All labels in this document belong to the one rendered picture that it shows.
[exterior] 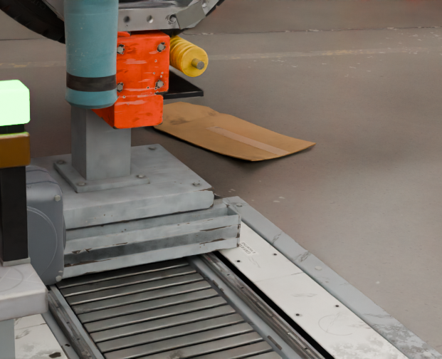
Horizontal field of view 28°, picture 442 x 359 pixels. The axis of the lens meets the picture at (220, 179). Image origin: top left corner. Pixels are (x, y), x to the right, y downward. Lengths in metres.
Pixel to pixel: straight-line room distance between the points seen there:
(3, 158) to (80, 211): 0.79
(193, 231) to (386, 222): 0.67
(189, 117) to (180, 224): 1.23
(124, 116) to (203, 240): 0.36
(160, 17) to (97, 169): 0.38
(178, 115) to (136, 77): 1.38
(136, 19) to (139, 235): 0.44
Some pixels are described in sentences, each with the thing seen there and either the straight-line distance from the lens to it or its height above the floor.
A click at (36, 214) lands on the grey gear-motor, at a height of 0.37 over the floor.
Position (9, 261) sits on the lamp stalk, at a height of 0.46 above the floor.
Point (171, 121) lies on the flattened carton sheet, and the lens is 2.98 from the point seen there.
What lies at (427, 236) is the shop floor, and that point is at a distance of 2.31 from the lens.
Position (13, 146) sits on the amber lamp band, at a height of 0.60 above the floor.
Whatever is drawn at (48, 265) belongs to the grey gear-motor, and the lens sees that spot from 1.42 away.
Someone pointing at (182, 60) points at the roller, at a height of 0.52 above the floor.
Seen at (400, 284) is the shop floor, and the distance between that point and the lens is 2.05.
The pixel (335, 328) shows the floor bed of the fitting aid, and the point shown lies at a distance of 1.69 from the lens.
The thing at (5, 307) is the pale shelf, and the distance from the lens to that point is 1.00.
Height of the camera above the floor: 0.93
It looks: 21 degrees down
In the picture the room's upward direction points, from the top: 3 degrees clockwise
